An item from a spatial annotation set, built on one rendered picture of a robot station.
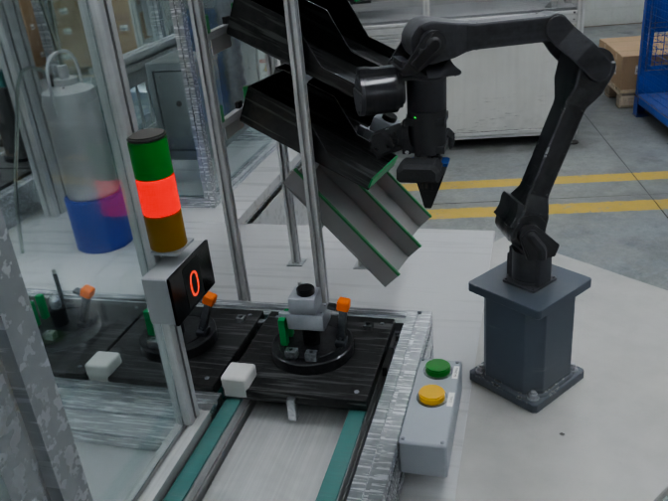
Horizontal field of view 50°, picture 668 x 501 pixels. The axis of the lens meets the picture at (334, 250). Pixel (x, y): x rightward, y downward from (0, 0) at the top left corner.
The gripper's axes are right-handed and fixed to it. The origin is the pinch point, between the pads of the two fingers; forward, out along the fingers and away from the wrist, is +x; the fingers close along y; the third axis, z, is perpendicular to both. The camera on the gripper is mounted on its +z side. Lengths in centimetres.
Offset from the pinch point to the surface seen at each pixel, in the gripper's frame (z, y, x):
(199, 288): 28.8, 23.0, 7.3
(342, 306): 13.3, 5.9, 18.9
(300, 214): 66, -127, 62
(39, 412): -1, 88, -26
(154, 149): 30.0, 25.9, -13.9
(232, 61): 77, -108, 2
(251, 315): 34.5, -4.9, 29.0
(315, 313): 17.6, 6.9, 20.0
